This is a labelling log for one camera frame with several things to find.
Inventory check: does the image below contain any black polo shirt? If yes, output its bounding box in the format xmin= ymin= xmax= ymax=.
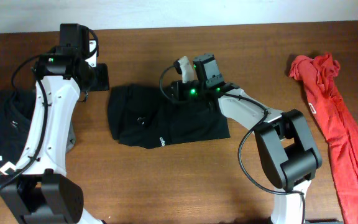
xmin=107 ymin=84 xmax=230 ymax=149

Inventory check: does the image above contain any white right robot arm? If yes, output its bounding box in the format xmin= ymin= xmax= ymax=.
xmin=160 ymin=80 xmax=323 ymax=223

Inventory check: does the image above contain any navy hoodie with white letters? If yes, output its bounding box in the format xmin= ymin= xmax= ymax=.
xmin=0 ymin=90 xmax=35 ymax=174

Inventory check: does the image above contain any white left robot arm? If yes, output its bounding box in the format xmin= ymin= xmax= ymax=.
xmin=0 ymin=51 xmax=108 ymax=223

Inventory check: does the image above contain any red crumpled garment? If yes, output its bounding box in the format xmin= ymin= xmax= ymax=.
xmin=288 ymin=53 xmax=358 ymax=223

